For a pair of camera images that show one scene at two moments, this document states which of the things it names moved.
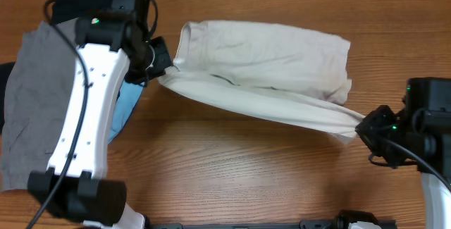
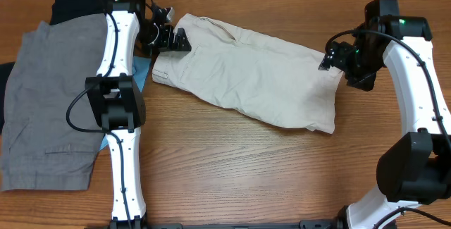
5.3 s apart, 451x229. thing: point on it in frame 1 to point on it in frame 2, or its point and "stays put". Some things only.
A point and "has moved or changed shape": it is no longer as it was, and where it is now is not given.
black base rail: x=342 y=220 stays put
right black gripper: x=371 y=131 to x=338 y=59
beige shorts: x=295 y=76 has moved or changed shape
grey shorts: x=39 y=94 stays put
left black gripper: x=163 y=60 to x=168 y=44
